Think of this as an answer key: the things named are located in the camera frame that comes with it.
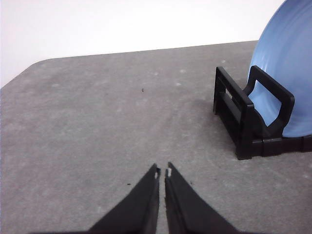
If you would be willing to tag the black plastic dish rack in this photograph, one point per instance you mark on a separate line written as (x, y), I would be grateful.
(245, 125)

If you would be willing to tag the blue plate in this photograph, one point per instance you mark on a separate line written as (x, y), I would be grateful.
(283, 51)

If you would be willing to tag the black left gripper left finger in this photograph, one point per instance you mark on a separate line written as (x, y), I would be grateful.
(138, 212)

